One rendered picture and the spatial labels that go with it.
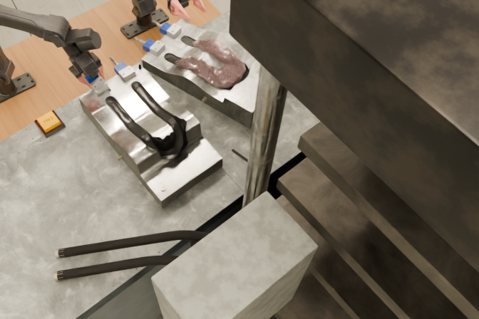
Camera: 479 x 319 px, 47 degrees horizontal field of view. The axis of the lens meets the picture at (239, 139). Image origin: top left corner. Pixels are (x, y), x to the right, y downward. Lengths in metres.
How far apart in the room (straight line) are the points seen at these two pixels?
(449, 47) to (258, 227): 0.57
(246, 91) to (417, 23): 1.30
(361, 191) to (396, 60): 0.47
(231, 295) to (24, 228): 1.01
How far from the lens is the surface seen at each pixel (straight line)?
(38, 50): 2.33
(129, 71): 2.04
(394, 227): 1.10
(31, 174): 2.02
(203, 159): 1.88
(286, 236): 1.12
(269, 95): 1.03
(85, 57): 1.88
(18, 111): 2.18
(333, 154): 1.14
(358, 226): 1.36
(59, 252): 1.84
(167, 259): 1.71
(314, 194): 1.37
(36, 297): 1.85
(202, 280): 1.08
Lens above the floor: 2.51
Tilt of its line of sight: 59 degrees down
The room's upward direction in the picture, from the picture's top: 5 degrees clockwise
